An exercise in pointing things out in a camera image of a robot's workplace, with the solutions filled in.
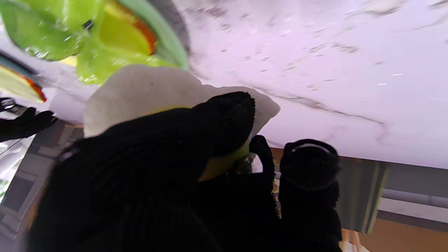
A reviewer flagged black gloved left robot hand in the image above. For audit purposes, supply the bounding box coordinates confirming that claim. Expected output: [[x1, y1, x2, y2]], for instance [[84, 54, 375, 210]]
[[28, 92, 342, 252]]

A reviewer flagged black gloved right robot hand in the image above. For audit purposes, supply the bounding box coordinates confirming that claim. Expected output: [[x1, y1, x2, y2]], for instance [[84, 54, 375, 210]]
[[0, 107, 58, 142]]

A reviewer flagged yellow toast bread slice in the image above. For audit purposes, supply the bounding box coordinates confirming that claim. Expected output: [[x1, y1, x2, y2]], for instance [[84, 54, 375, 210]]
[[98, 0, 158, 56], [0, 65, 47, 103]]

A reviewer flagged fried egg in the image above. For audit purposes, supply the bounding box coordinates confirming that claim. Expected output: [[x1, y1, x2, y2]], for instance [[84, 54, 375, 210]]
[[83, 65, 280, 182]]

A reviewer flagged green lettuce leaf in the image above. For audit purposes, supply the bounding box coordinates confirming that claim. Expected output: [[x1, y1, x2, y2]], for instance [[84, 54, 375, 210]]
[[0, 0, 175, 85]]

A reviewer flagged light green plate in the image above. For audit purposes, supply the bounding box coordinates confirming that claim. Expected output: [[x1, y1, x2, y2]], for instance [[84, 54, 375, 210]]
[[115, 0, 190, 70]]

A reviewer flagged teal round plate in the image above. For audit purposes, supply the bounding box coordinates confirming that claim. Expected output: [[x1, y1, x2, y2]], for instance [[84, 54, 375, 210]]
[[0, 52, 37, 77]]

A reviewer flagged dark green ribbed vase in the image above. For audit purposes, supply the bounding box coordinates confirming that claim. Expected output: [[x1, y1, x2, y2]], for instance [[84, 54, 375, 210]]
[[337, 157, 389, 234]]

